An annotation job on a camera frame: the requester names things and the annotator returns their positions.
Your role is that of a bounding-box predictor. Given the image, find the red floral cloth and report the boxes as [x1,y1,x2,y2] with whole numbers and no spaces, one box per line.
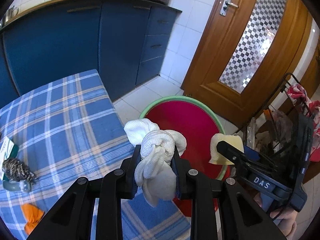
[286,83,320,162]

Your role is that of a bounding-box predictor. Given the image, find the white green package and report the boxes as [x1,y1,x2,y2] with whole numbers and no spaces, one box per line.
[1,136,18,180]

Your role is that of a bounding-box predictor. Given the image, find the blue kitchen cabinets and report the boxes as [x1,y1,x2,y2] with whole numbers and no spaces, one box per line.
[1,0,180,106]

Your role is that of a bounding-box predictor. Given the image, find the person's right hand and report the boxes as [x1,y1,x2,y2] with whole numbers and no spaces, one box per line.
[253,192,298,240]

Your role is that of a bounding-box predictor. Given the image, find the red bin with green rim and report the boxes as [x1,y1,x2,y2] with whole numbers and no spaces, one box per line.
[138,95,232,218]

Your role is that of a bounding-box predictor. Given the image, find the teal scrubber dish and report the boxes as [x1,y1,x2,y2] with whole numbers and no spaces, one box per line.
[3,180,31,193]

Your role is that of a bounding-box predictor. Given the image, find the wooden door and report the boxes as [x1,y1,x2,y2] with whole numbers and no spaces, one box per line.
[182,0,312,127]

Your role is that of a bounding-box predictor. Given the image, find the black wire rack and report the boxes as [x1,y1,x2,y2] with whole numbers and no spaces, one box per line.
[243,73,313,159]

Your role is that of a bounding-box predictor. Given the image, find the pale yellow mesh sponge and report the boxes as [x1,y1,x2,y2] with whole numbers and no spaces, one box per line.
[209,133,244,165]

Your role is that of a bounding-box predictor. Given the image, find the white cloth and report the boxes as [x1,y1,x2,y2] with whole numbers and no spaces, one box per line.
[124,118,187,207]

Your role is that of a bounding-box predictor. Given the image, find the small orange cloth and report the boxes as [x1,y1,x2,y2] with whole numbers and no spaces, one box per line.
[21,204,44,235]

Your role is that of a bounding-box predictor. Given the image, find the silver door handle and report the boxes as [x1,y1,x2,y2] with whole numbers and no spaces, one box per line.
[219,0,239,16]

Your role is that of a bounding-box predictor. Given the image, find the steel wool scrubber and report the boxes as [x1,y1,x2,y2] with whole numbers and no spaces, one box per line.
[2,158,37,183]

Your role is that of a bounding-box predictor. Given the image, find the steel kettle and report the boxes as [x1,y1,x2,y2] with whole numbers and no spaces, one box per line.
[0,6,19,28]

